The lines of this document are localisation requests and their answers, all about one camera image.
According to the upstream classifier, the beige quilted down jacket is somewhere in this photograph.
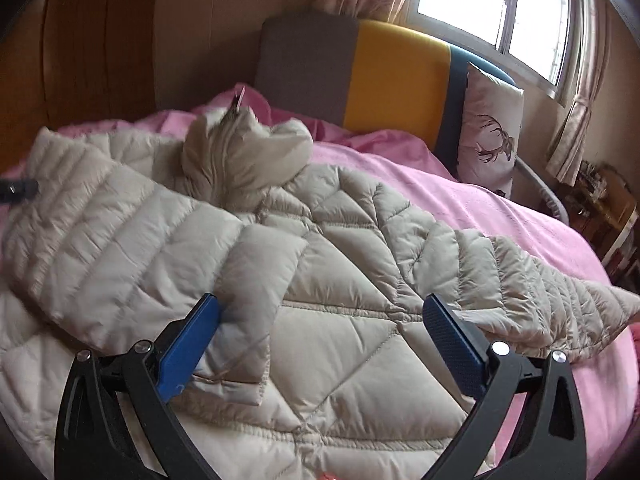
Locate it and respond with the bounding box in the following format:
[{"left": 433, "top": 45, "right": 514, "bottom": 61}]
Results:
[{"left": 1, "top": 107, "right": 639, "bottom": 479}]

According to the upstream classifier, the person's fingertip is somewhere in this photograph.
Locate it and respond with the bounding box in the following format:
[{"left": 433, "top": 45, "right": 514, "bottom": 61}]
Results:
[{"left": 317, "top": 471, "right": 341, "bottom": 480}]

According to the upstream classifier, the pink bed cover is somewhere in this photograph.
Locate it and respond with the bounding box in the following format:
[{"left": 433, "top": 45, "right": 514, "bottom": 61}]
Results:
[{"left": 1, "top": 118, "right": 639, "bottom": 479}]

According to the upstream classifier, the wooden wardrobe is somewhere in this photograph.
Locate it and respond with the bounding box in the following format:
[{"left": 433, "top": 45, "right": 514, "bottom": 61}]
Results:
[{"left": 1, "top": 0, "right": 156, "bottom": 169}]

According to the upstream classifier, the cluttered wooden side desk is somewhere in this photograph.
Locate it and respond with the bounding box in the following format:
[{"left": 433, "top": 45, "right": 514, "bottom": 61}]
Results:
[{"left": 554, "top": 160, "right": 639, "bottom": 284}]

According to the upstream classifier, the pink patterned right curtain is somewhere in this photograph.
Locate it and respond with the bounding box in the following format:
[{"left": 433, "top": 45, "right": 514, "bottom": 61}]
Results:
[{"left": 546, "top": 0, "right": 610, "bottom": 185}]

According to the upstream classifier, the white deer print pillow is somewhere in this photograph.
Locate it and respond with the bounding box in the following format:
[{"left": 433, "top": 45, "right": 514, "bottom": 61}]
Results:
[{"left": 457, "top": 63, "right": 524, "bottom": 198}]

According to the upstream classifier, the grey yellow blue headboard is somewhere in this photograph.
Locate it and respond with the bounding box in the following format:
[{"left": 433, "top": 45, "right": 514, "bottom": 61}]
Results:
[{"left": 254, "top": 11, "right": 512, "bottom": 174}]

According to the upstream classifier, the bright window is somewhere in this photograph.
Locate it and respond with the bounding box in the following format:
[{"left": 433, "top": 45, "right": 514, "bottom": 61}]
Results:
[{"left": 404, "top": 0, "right": 579, "bottom": 102}]

